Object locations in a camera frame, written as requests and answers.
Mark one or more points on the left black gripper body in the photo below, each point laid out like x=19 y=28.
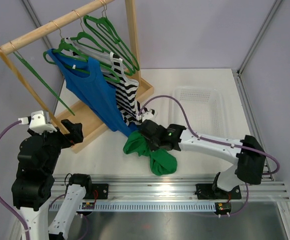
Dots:
x=73 y=137

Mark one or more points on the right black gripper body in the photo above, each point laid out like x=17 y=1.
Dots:
x=153 y=144

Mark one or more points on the green tank top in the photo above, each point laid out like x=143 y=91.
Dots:
x=160 y=161

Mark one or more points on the blue tank top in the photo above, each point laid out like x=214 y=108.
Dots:
x=85 y=79

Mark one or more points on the black white striped tank top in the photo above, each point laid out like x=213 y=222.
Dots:
x=126 y=89

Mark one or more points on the green hanger of striped top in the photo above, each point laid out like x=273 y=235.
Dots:
x=89 y=40

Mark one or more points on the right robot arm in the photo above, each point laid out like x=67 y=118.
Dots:
x=245 y=156

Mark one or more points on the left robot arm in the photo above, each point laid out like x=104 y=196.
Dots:
x=31 y=191

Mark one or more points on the empty green hanger rear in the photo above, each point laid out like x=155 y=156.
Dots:
x=105 y=25

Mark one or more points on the empty green hanger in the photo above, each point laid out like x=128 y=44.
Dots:
x=121 y=49
x=105 y=25

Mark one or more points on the empty green hanger front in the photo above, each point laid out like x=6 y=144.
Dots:
x=121 y=49

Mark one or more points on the wooden clothes rack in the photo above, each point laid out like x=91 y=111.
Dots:
x=95 y=127

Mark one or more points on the white plastic basket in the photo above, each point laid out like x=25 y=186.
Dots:
x=204 y=109

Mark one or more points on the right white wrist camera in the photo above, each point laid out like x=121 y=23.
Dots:
x=147 y=114

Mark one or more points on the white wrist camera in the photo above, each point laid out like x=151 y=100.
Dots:
x=147 y=114
x=38 y=121

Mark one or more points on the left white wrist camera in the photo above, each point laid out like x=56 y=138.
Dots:
x=38 y=121

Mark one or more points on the aluminium mounting rail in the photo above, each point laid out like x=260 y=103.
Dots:
x=181 y=188

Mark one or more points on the white slotted cable duct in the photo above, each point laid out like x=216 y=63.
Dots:
x=104 y=206

